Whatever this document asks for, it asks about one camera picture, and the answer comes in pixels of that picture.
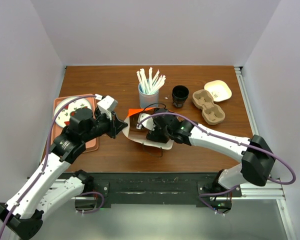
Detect cardboard cup carrier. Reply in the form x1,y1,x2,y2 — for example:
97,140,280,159
192,89,226,125

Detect orange paper bag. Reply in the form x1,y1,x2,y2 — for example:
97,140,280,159
122,103,174,151

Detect aluminium frame rail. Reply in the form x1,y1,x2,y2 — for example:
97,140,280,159
234,66,297,240

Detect pink tray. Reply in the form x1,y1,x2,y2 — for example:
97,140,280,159
49,95,97,145

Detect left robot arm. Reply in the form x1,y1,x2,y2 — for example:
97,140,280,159
0,108,128,240

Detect cream square plate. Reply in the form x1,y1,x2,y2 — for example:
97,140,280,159
204,80,232,103

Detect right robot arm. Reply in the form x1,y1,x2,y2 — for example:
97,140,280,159
138,108,275,197

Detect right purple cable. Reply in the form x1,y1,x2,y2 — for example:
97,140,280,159
137,111,297,216

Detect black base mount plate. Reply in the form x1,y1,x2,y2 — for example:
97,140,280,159
59,170,242,212

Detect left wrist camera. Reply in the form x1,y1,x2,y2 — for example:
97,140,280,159
94,94,118,120

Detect watermelon pattern plate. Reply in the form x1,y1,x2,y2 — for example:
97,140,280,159
54,96,93,128

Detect white wrapped straws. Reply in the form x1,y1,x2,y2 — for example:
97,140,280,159
136,67,167,95

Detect purple cable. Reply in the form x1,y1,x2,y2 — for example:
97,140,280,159
0,93,106,240
137,111,297,216

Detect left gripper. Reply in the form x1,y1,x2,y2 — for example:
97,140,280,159
82,109,128,142

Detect blue straw holder cup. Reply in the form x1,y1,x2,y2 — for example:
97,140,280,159
138,84,159,109

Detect stack of black cups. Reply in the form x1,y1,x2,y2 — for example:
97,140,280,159
172,85,189,108

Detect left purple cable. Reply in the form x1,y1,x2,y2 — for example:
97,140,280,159
0,93,106,240

